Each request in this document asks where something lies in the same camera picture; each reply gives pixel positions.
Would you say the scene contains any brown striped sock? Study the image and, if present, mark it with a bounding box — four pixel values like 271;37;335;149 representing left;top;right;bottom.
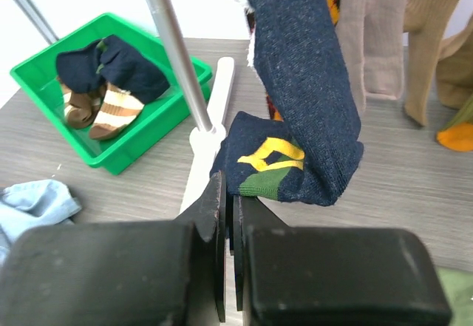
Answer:
89;83;145;141
56;77;106;129

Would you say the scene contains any green plastic tray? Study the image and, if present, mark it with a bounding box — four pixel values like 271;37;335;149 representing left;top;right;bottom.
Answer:
10;12;214;176

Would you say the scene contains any white metal drying rack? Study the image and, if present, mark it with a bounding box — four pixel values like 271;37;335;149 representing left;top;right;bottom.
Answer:
146;0;235;213

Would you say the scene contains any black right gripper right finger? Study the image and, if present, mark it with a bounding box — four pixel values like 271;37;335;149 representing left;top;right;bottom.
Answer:
231;197;452;325

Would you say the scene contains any green crumpled garment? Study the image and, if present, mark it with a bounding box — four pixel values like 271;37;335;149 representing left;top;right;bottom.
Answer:
437;267;473;326

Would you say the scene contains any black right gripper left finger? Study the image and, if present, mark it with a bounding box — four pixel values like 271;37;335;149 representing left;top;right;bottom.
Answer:
1;172;226;325

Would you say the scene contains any light blue denim shirt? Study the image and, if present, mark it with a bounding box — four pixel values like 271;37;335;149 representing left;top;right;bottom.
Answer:
1;180;82;262

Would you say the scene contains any olive yellow toe sock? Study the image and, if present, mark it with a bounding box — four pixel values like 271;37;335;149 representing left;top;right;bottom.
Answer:
404;0;472;152

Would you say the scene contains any beige grey sock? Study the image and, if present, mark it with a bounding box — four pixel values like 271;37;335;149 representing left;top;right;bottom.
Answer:
336;0;407;112

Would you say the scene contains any black colourful argyle sock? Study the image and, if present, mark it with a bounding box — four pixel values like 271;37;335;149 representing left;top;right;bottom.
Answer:
245;0;340;121

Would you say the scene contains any navy patterned sock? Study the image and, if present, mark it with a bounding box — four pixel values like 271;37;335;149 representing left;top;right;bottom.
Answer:
55;35;170;104
212;0;364;206

